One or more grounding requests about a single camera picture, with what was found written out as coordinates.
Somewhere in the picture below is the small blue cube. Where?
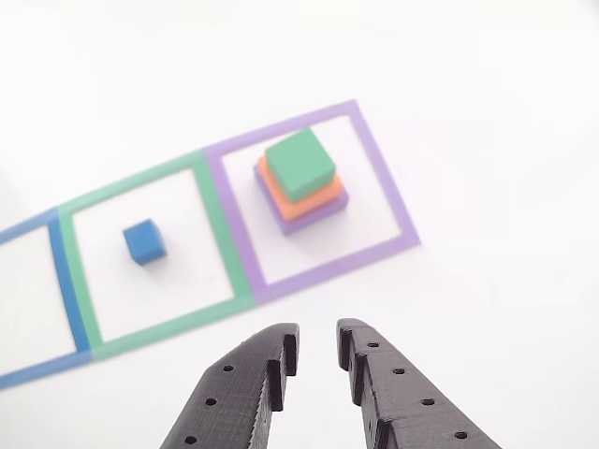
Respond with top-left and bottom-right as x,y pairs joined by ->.
122,218 -> 168,267

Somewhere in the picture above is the purple cube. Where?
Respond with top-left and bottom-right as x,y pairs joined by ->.
254,163 -> 351,237

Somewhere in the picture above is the orange cube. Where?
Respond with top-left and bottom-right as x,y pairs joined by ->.
256,156 -> 344,223

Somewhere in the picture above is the green cube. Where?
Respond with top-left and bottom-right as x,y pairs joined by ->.
264,127 -> 338,205

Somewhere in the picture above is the green square frame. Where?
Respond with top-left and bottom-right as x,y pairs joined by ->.
56,152 -> 257,361

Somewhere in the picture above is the blue square frame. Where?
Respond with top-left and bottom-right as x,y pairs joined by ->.
0,208 -> 94,392

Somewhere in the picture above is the purple square frame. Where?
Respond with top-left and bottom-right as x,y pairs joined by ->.
204,98 -> 421,305

